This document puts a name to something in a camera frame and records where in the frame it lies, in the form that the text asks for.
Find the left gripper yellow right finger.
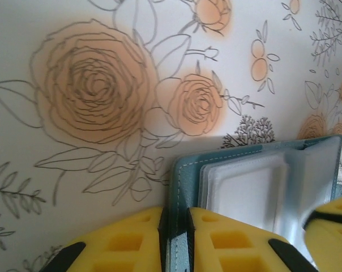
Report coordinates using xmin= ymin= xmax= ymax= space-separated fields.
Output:
xmin=186 ymin=206 xmax=320 ymax=272

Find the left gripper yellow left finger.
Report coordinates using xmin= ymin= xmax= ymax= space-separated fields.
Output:
xmin=45 ymin=206 xmax=168 ymax=272

